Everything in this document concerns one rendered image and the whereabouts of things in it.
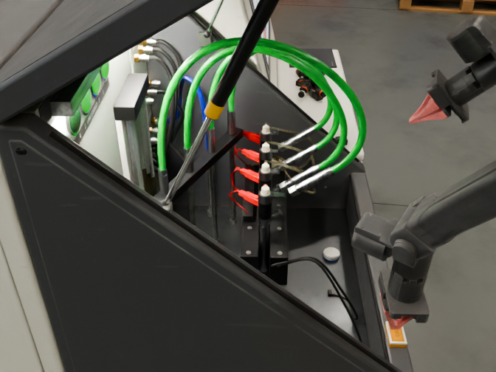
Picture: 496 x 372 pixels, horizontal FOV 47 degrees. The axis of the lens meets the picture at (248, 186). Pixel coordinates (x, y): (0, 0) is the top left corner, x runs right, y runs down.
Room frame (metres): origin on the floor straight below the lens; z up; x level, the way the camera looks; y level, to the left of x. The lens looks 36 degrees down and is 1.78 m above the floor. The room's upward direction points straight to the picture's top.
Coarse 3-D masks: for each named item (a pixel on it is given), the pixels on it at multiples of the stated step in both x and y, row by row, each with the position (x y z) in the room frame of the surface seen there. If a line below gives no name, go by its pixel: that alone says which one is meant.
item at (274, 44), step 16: (208, 48) 0.90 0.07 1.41; (272, 48) 0.90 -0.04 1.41; (288, 48) 0.90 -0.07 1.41; (192, 64) 0.90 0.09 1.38; (320, 64) 0.90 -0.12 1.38; (176, 80) 0.90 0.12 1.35; (336, 80) 0.89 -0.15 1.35; (352, 96) 0.89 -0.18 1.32; (160, 112) 0.91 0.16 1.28; (160, 128) 0.91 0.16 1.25; (160, 144) 0.91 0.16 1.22; (160, 160) 0.91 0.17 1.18; (352, 160) 0.90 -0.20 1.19
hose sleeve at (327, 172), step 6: (330, 168) 0.90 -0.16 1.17; (318, 174) 0.90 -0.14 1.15; (324, 174) 0.89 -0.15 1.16; (330, 174) 0.89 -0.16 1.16; (306, 180) 0.90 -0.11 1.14; (312, 180) 0.90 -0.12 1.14; (318, 180) 0.89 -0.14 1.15; (300, 186) 0.90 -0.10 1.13; (306, 186) 0.89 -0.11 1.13; (300, 192) 0.90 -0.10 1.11
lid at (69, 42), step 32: (64, 0) 0.88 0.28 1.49; (96, 0) 0.69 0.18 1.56; (128, 0) 0.56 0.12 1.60; (160, 0) 0.54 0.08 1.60; (192, 0) 0.54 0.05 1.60; (64, 32) 0.61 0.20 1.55; (96, 32) 0.54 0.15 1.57; (128, 32) 0.54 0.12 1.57; (32, 64) 0.55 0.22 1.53; (64, 64) 0.54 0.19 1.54; (96, 64) 0.54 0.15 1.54; (0, 96) 0.55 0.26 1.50; (32, 96) 0.55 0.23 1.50
